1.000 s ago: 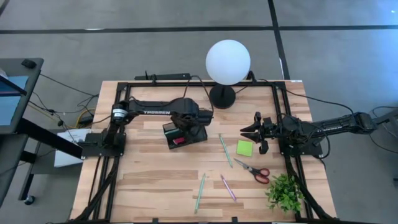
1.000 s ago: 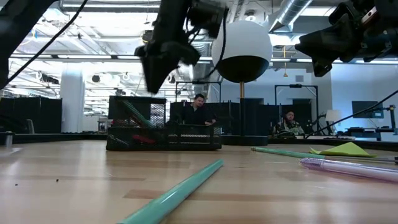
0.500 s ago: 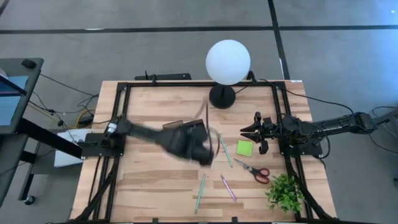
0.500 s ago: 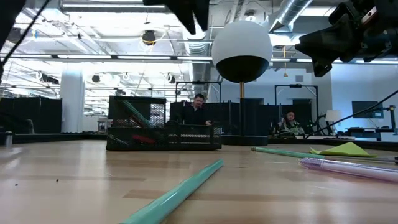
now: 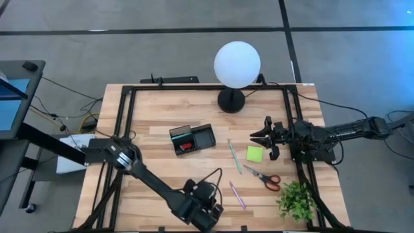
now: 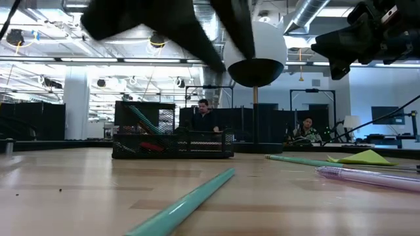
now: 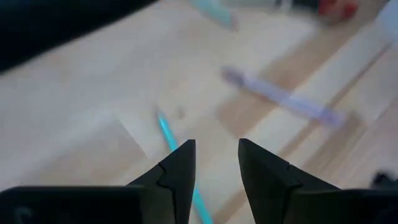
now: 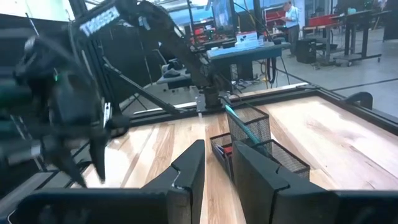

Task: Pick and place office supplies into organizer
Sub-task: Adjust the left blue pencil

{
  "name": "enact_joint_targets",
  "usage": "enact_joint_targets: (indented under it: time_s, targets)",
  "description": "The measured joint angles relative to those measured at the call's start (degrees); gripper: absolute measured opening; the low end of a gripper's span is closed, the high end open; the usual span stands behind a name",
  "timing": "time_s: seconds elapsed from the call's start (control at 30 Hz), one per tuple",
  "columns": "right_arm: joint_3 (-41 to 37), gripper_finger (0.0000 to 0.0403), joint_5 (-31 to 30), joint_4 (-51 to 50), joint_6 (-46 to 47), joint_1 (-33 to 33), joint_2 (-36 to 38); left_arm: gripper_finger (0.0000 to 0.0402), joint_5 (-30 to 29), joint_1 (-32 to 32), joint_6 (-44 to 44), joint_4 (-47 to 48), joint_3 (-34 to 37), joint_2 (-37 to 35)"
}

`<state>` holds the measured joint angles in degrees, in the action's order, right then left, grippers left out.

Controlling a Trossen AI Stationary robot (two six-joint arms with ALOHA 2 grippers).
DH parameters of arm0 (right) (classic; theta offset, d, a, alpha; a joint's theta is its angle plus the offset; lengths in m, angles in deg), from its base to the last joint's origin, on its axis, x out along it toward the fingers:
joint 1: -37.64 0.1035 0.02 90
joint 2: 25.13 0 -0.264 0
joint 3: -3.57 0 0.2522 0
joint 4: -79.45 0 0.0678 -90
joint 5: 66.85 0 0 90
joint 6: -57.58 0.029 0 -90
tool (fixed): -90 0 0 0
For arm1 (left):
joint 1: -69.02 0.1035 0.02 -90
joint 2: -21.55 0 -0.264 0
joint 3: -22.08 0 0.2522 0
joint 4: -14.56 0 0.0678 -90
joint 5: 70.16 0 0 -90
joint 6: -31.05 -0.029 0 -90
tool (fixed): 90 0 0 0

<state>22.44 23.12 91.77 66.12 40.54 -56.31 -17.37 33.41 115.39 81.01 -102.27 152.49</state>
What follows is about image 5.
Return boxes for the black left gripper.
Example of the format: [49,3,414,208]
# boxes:
[184,179,224,233]

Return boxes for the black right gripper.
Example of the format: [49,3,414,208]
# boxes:
[249,116,292,161]

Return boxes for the red handled scissors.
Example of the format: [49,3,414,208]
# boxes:
[243,164,281,192]

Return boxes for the black mesh desk organizer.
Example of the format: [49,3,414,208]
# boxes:
[168,123,217,156]

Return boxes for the green sticky note pad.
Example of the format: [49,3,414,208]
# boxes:
[246,145,265,164]

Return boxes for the purple translucent pen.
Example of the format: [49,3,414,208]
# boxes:
[228,181,247,210]

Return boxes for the small green artificial plant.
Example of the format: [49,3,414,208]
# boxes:
[276,181,318,223]

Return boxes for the white globe lamp black base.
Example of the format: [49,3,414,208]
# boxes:
[213,40,262,115]

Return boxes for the black power strip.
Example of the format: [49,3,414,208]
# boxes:
[139,73,201,84]

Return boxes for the white paper sheet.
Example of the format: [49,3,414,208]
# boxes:
[56,134,96,175]

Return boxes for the black floor stand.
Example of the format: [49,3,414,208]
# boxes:
[386,110,414,130]

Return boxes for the black rolling stand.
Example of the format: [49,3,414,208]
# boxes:
[17,122,87,214]

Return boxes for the grey side table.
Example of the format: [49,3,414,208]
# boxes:
[0,139,30,216]

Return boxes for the grey side desk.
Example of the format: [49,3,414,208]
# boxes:
[0,60,47,140]

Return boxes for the blue screen monitor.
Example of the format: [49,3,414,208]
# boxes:
[0,77,30,132]

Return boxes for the black computer mouse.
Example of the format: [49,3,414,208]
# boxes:
[21,61,39,72]

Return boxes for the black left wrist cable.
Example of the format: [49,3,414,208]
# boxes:
[199,167,224,197]

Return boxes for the black aluminium table frame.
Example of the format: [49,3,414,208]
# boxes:
[72,83,352,233]

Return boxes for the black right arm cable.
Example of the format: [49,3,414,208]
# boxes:
[286,89,369,119]

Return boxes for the yellow cable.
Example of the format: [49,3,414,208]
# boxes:
[28,106,100,134]

